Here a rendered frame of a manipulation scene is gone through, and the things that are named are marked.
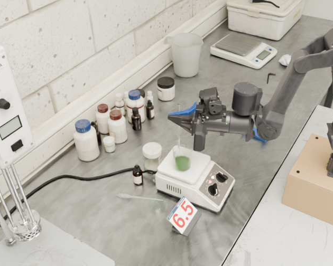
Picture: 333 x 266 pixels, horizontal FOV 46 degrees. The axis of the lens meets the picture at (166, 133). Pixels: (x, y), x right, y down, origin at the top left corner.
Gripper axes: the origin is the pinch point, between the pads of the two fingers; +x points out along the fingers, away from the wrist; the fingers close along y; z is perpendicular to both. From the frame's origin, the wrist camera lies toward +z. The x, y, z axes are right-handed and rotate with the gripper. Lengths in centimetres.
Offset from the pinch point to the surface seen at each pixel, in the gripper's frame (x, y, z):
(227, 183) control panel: -14.0, 0.6, -21.9
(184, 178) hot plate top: -1.9, 4.7, -17.1
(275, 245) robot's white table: -26.8, 17.5, -25.1
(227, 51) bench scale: -13, -80, -22
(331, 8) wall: -65, -127, -18
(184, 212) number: -2.8, 11.4, -23.7
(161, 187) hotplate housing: 4.7, 3.3, -23.3
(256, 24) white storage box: -26, -103, -18
